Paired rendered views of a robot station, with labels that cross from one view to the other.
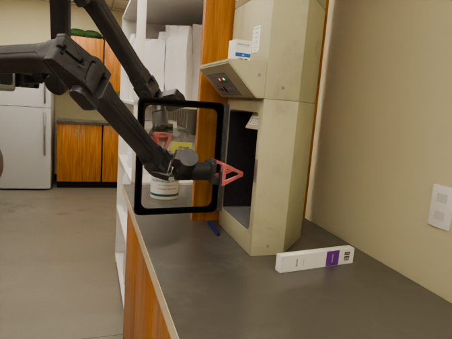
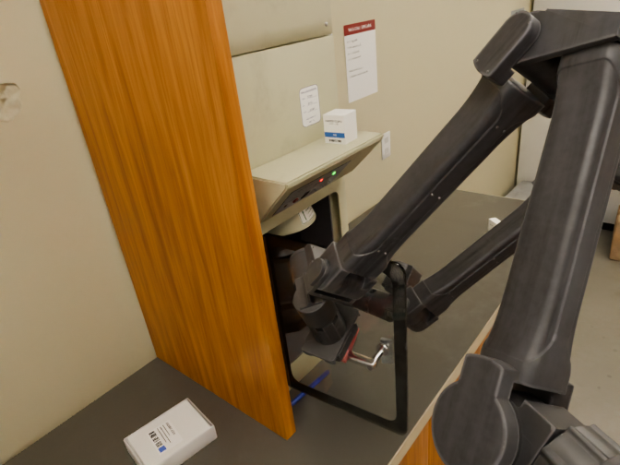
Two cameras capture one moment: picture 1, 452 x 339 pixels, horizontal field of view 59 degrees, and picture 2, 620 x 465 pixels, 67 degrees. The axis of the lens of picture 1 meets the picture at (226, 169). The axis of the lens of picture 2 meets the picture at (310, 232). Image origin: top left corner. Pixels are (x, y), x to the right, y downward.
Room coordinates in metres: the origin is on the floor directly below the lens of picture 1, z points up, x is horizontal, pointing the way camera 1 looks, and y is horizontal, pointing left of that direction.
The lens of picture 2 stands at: (1.74, 0.80, 1.79)
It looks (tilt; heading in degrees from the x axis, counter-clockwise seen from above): 27 degrees down; 241
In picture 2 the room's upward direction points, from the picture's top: 7 degrees counter-clockwise
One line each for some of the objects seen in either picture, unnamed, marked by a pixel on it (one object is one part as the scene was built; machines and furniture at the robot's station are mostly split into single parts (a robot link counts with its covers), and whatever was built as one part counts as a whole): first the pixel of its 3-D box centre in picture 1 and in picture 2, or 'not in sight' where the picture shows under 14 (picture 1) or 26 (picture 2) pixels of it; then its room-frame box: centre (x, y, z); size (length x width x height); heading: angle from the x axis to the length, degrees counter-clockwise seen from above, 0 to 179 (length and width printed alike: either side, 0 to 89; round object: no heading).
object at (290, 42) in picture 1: (276, 126); (266, 218); (1.34, -0.16, 1.33); 0.32 x 0.25 x 0.77; 19
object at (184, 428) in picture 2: not in sight; (171, 438); (1.71, -0.02, 0.96); 0.16 x 0.12 x 0.04; 11
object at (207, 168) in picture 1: (202, 171); not in sight; (1.24, 0.07, 1.17); 0.10 x 0.07 x 0.07; 17
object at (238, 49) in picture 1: (239, 51); (340, 126); (1.20, -0.01, 1.54); 0.05 x 0.05 x 0.06; 24
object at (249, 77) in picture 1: (228, 80); (319, 175); (1.28, 0.01, 1.46); 0.32 x 0.12 x 0.10; 19
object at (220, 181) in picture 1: (227, 173); not in sight; (1.22, -0.01, 1.18); 0.09 x 0.07 x 0.07; 107
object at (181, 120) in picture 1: (179, 157); (334, 335); (1.37, 0.16, 1.19); 0.30 x 0.01 x 0.40; 114
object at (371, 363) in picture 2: not in sight; (359, 351); (1.37, 0.24, 1.20); 0.10 x 0.05 x 0.03; 114
